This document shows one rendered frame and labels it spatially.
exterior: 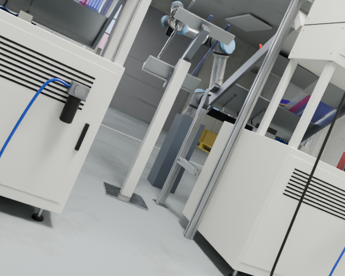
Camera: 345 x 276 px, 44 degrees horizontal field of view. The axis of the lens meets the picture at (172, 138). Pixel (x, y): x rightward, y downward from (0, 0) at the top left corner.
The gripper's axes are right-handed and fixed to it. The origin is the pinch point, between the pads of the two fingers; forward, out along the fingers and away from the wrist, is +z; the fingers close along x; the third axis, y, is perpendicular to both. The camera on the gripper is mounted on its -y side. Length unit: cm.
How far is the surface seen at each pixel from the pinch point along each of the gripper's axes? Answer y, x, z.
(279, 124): -24, 88, 1
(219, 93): -18.5, 39.5, 9.4
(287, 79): 21, 48, 52
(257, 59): 13.2, 42.1, 20.5
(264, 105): -15, 70, 5
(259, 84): 10, 41, 44
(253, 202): -18, 48, 97
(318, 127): -12, 108, 6
